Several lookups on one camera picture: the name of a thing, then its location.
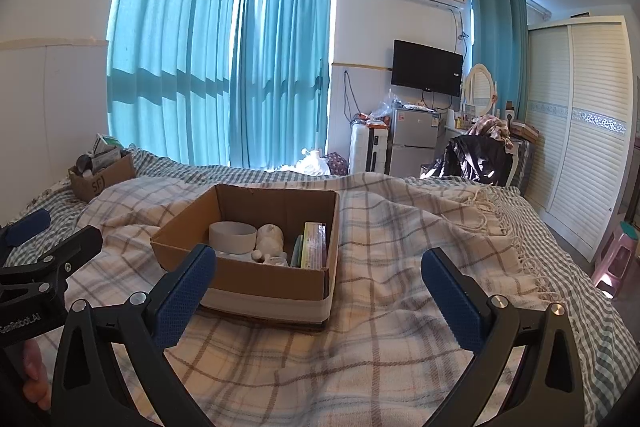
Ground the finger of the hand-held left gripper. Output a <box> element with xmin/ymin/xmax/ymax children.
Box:
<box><xmin>0</xmin><ymin>225</ymin><xmax>104</xmax><ymax>292</ymax></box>
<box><xmin>0</xmin><ymin>208</ymin><xmax>52</xmax><ymax>254</ymax></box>

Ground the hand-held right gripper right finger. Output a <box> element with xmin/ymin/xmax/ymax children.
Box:
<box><xmin>420</xmin><ymin>248</ymin><xmax>588</xmax><ymax>427</ymax></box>

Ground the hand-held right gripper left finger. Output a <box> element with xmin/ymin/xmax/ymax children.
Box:
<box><xmin>50</xmin><ymin>243</ymin><xmax>218</xmax><ymax>427</ymax></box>

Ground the white tape roll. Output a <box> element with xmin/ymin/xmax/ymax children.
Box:
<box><xmin>208</xmin><ymin>221</ymin><xmax>256</xmax><ymax>256</ymax></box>

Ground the brown cardboard box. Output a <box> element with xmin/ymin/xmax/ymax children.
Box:
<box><xmin>150</xmin><ymin>183</ymin><xmax>341</xmax><ymax>324</ymax></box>

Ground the small colourful carton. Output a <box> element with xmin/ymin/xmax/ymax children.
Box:
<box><xmin>301</xmin><ymin>221</ymin><xmax>329</xmax><ymax>269</ymax></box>

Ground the person's left hand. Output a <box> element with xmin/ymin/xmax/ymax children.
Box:
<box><xmin>22</xmin><ymin>339</ymin><xmax>53</xmax><ymax>411</ymax></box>

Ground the beige plaid blanket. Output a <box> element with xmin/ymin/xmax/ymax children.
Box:
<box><xmin>37</xmin><ymin>172</ymin><xmax>556</xmax><ymax>427</ymax></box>

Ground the small cardboard box of clutter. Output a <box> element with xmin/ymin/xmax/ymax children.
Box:
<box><xmin>68</xmin><ymin>133</ymin><xmax>137</xmax><ymax>202</ymax></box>

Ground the black jacket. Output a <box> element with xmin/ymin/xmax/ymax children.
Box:
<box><xmin>419</xmin><ymin>134</ymin><xmax>512</xmax><ymax>186</ymax></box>

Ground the white chair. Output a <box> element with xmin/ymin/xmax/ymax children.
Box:
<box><xmin>504</xmin><ymin>149</ymin><xmax>522</xmax><ymax>188</ymax></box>

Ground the silver small fridge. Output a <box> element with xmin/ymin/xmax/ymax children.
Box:
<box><xmin>387</xmin><ymin>103</ymin><xmax>442</xmax><ymax>178</ymax></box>

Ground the white suitcase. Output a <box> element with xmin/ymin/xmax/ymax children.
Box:
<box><xmin>350</xmin><ymin>122</ymin><xmax>391</xmax><ymax>175</ymax></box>

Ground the pink plastic stool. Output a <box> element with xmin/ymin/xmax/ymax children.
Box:
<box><xmin>590</xmin><ymin>221</ymin><xmax>640</xmax><ymax>299</ymax></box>

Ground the dark patterned bag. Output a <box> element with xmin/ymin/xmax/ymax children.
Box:
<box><xmin>324</xmin><ymin>152</ymin><xmax>351</xmax><ymax>176</ymax></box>

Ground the floral cloth pile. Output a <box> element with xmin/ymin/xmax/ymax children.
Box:
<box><xmin>467</xmin><ymin>114</ymin><xmax>516</xmax><ymax>152</ymax></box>

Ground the white plastic bag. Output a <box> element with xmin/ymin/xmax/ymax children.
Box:
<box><xmin>280</xmin><ymin>148</ymin><xmax>332</xmax><ymax>175</ymax></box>

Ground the brown wooden box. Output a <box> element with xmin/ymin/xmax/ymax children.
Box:
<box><xmin>507</xmin><ymin>122</ymin><xmax>541</xmax><ymax>145</ymax></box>

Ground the clear plastic bag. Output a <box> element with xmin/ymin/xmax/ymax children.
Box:
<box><xmin>370</xmin><ymin>89</ymin><xmax>401</xmax><ymax>120</ymax></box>

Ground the white slatted wardrobe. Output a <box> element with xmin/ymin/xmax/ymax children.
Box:
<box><xmin>517</xmin><ymin>14</ymin><xmax>640</xmax><ymax>264</ymax></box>

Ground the white oval mirror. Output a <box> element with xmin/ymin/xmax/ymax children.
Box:
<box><xmin>463</xmin><ymin>63</ymin><xmax>499</xmax><ymax>116</ymax></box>

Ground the wide teal curtain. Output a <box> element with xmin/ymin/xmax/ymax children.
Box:
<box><xmin>106</xmin><ymin>0</ymin><xmax>241</xmax><ymax>168</ymax></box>

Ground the narrow teal curtain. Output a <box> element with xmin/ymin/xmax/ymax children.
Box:
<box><xmin>467</xmin><ymin>0</ymin><xmax>529</xmax><ymax>120</ymax></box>

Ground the black wall television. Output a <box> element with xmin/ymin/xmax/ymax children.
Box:
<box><xmin>390</xmin><ymin>39</ymin><xmax>464</xmax><ymax>98</ymax></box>

